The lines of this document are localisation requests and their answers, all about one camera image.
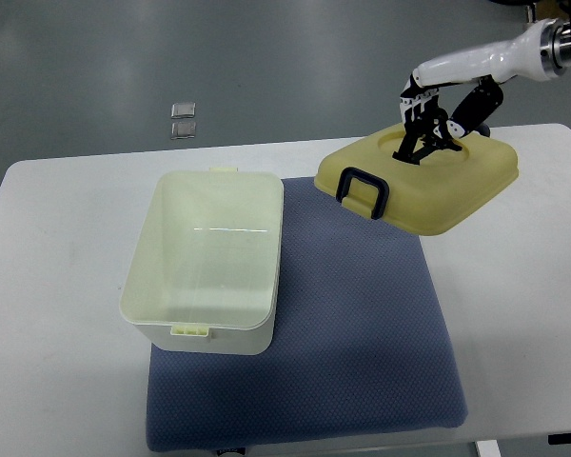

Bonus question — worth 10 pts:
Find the upper metal floor plate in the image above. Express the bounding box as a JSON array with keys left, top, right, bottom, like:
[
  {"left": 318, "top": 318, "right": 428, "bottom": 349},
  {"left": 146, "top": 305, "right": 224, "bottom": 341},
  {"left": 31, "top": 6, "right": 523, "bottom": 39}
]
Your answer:
[{"left": 170, "top": 102, "right": 196, "bottom": 119}]

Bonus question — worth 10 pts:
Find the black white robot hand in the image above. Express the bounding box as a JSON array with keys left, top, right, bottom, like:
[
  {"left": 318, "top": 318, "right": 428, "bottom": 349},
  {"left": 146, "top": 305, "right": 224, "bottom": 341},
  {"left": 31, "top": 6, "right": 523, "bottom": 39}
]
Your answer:
[{"left": 399, "top": 19, "right": 564, "bottom": 156}]

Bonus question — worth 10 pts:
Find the blue padded mat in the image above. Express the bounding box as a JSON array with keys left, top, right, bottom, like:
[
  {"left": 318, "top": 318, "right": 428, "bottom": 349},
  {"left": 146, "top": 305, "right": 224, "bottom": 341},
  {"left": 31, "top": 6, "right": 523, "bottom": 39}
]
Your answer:
[{"left": 147, "top": 177, "right": 467, "bottom": 452}]

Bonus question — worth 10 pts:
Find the lower metal floor plate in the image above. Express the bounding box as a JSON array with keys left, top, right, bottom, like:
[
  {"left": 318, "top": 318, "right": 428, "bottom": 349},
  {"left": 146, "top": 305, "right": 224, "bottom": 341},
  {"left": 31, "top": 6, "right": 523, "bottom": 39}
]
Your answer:
[{"left": 170, "top": 121, "right": 197, "bottom": 140}]

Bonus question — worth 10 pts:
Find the black object at table edge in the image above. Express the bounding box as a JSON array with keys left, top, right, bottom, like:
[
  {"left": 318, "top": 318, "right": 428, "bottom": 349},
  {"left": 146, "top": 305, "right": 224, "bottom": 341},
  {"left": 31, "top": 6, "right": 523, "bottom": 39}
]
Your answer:
[{"left": 547, "top": 432, "right": 571, "bottom": 446}]

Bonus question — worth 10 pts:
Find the white storage box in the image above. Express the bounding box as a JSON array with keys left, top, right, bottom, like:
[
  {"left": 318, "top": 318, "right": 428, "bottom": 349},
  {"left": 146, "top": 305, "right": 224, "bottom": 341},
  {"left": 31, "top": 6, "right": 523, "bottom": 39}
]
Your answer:
[{"left": 120, "top": 169, "right": 285, "bottom": 355}]

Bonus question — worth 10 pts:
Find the yellow box lid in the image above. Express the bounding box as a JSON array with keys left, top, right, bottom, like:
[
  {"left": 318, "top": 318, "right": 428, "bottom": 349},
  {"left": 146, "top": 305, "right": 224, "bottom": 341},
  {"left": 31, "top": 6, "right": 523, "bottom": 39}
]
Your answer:
[{"left": 314, "top": 125, "right": 519, "bottom": 236}]

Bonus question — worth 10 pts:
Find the metal floor plate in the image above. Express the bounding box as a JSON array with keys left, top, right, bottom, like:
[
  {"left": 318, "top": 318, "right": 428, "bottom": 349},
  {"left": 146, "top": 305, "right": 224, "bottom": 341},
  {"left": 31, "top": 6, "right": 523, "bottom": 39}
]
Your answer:
[
  {"left": 170, "top": 121, "right": 197, "bottom": 140},
  {"left": 170, "top": 102, "right": 196, "bottom": 119}
]

